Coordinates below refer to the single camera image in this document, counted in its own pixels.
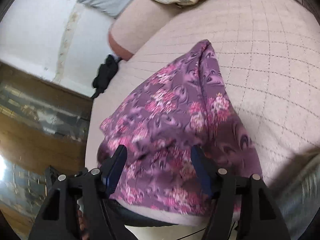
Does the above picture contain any pink quilted mattress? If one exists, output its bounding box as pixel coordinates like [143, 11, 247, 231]
[85, 0, 319, 226]

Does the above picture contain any black cloth on bed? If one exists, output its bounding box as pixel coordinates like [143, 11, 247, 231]
[91, 54, 122, 99]

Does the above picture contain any purple floral shirt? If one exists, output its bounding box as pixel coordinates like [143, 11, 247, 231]
[97, 40, 261, 216]

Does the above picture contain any pink bolster cushion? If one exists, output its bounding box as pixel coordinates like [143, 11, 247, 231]
[108, 0, 182, 61]

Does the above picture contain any wooden glass door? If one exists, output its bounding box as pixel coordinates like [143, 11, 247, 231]
[1, 64, 93, 239]

